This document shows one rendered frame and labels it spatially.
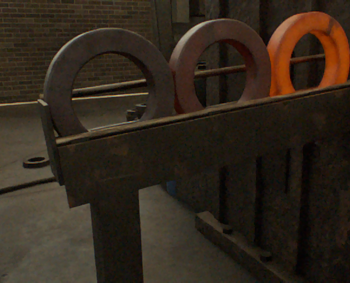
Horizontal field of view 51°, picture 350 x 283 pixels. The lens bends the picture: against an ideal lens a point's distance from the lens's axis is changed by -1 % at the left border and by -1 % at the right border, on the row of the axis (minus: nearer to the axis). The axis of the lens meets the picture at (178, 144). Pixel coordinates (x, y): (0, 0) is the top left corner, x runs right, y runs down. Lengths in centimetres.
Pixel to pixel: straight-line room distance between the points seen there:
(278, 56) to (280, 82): 4
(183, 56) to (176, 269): 93
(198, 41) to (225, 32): 5
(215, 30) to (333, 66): 27
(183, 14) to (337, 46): 442
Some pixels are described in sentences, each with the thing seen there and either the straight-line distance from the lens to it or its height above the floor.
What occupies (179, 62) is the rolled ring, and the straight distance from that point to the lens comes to 56.
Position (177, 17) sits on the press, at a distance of 505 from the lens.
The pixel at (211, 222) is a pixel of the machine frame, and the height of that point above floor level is 7.
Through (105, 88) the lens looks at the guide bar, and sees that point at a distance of 59.
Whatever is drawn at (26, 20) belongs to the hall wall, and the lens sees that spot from 663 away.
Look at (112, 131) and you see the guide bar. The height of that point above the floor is 63.
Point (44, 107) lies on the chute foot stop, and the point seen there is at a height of 67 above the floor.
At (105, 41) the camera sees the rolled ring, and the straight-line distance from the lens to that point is 52.
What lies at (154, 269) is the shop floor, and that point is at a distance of 137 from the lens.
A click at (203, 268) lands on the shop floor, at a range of 136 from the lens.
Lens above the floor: 73
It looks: 14 degrees down
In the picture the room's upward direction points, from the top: 2 degrees counter-clockwise
